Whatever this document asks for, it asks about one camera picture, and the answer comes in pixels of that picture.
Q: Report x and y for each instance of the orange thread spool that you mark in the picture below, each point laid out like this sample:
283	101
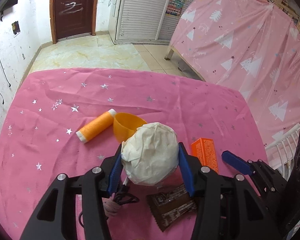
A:
96	126

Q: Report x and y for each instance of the orange cardboard box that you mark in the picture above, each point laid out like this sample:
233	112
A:
204	150

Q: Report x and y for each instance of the pink star tablecloth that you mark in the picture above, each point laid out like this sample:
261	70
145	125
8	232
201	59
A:
69	120

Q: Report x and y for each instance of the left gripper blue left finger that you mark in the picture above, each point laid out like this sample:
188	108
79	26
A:
112	168

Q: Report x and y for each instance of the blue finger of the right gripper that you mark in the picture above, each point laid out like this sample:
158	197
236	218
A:
237	163

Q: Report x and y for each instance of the dark red door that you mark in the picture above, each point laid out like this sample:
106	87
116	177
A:
72	18

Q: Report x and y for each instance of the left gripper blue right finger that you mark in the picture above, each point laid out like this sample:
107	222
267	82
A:
190	168

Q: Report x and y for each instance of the brown snack wrapper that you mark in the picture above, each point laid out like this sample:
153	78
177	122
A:
167	207

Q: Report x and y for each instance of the pink tree-print bed curtain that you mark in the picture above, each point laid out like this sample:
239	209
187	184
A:
250	46

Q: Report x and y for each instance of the white metal chair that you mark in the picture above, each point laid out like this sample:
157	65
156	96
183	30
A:
281	152

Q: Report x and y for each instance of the black television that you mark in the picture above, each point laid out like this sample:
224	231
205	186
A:
9	4

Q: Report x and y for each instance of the white paper ball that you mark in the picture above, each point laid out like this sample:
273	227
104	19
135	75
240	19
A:
150	155

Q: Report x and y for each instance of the orange plastic half shell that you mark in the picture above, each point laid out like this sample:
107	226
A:
125	125

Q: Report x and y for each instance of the white louvered wardrobe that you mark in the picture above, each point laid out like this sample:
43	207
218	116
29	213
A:
142	21

